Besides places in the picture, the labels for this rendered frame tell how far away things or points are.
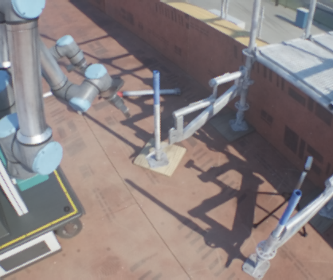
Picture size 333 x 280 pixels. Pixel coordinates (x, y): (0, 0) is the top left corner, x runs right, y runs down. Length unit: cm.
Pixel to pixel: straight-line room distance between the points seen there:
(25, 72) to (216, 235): 150
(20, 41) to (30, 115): 28
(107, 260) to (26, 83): 124
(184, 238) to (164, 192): 39
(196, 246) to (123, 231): 47
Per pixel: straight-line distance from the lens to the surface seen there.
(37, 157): 118
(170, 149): 244
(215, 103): 234
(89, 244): 201
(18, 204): 179
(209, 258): 193
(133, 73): 341
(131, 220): 206
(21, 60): 104
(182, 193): 218
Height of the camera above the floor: 174
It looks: 43 degrees down
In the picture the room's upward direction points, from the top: straight up
